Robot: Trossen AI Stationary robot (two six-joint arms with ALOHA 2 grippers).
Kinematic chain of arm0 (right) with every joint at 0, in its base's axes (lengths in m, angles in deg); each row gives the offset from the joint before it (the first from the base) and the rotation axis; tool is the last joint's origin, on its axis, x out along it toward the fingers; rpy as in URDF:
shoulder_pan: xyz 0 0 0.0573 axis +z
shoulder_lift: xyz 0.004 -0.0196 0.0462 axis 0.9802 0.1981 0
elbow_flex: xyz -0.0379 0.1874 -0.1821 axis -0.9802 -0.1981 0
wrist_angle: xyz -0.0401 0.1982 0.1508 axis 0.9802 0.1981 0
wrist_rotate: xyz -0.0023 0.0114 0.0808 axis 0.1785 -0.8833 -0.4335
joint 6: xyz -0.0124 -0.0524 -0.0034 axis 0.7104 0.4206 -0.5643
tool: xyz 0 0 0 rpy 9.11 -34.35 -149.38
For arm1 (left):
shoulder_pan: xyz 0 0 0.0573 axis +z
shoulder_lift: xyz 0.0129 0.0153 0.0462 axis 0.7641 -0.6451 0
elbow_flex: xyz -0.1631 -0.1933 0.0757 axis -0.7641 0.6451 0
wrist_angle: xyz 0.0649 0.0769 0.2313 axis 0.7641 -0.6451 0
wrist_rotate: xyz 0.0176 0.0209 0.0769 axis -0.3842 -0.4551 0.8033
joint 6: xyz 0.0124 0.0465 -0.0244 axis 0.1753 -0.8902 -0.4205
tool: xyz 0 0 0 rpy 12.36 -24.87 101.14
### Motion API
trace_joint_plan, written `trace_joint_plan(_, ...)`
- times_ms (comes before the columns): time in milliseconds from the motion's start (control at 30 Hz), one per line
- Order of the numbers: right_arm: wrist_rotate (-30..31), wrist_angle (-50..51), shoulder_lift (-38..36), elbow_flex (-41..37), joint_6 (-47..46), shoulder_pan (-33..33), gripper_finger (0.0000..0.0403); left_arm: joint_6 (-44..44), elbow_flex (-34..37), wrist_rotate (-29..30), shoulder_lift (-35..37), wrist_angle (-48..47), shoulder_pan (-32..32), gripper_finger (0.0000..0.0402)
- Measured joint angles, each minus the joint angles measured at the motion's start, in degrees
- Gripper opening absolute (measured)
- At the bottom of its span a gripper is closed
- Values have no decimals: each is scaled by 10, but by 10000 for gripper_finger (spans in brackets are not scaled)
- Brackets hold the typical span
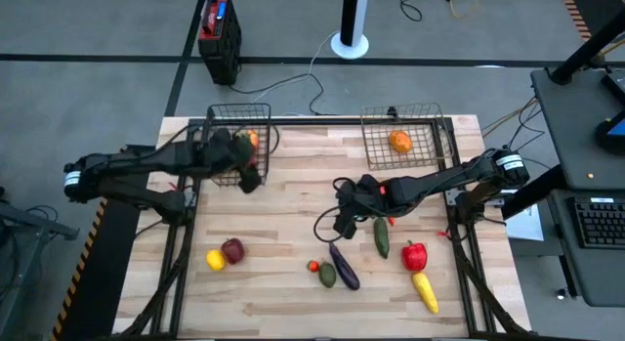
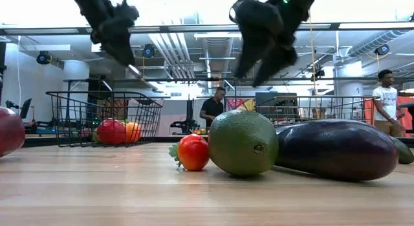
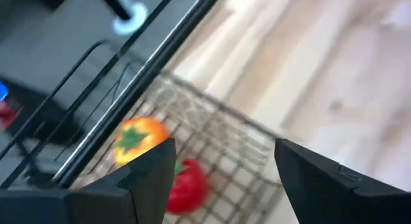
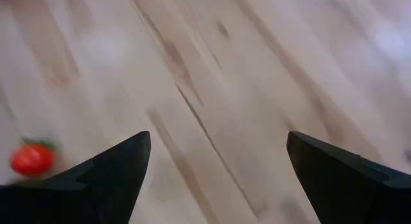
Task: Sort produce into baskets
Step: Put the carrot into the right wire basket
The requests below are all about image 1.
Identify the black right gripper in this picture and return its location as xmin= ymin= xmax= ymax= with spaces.
xmin=333 ymin=173 xmax=393 ymax=241

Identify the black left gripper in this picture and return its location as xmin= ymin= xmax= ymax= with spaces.
xmin=196 ymin=127 xmax=263 ymax=195

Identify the green cucumber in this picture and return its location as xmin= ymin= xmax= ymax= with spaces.
xmin=373 ymin=217 xmax=392 ymax=260

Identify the purple eggplant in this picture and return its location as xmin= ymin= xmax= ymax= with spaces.
xmin=328 ymin=241 xmax=361 ymax=291

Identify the green avocado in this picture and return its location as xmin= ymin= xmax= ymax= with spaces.
xmin=318 ymin=262 xmax=338 ymax=289

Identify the red bell pepper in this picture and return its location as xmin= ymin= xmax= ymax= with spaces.
xmin=401 ymin=239 xmax=429 ymax=273

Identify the orange bell pepper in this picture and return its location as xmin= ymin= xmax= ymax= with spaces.
xmin=388 ymin=129 xmax=414 ymax=154

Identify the dark red apple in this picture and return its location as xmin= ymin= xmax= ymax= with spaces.
xmin=221 ymin=237 xmax=247 ymax=265

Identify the yellow lemon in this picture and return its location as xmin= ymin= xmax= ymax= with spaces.
xmin=205 ymin=249 xmax=227 ymax=273

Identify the yellow banana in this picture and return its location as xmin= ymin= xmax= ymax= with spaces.
xmin=412 ymin=271 xmax=440 ymax=315

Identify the black portable power station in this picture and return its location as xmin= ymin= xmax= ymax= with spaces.
xmin=196 ymin=0 xmax=243 ymax=86

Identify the black and white pole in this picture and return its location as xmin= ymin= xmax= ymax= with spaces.
xmin=330 ymin=0 xmax=371 ymax=61

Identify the black desk leg bar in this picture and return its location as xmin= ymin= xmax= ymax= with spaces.
xmin=500 ymin=163 xmax=570 ymax=221

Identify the black hazard edged mat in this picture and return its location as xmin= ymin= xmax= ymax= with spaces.
xmin=48 ymin=197 xmax=147 ymax=341

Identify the gray metal stand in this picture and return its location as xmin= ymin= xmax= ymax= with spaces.
xmin=0 ymin=184 xmax=82 ymax=332

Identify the gray desk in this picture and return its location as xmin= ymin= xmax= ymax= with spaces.
xmin=529 ymin=66 xmax=625 ymax=309

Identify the black keyboard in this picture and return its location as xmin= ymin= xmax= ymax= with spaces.
xmin=572 ymin=195 xmax=625 ymax=250

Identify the black device blue screen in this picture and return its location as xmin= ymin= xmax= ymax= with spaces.
xmin=594 ymin=69 xmax=625 ymax=155

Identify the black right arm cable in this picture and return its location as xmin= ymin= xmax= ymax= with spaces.
xmin=312 ymin=177 xmax=357 ymax=244

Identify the black wire basket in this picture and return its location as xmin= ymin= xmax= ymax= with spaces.
xmin=205 ymin=103 xmax=272 ymax=188

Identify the black floor cable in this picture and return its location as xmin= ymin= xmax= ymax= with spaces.
xmin=228 ymin=71 xmax=327 ymax=117
xmin=398 ymin=0 xmax=431 ymax=23

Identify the white floor cable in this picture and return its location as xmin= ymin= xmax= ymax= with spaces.
xmin=251 ymin=30 xmax=343 ymax=110

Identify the bronze wire basket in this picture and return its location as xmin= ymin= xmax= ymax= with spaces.
xmin=359 ymin=102 xmax=446 ymax=172

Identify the cable bundle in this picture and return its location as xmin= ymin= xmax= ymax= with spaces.
xmin=480 ymin=95 xmax=553 ymax=169

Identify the yellow floor cable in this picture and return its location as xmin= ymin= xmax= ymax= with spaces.
xmin=444 ymin=0 xmax=487 ymax=20

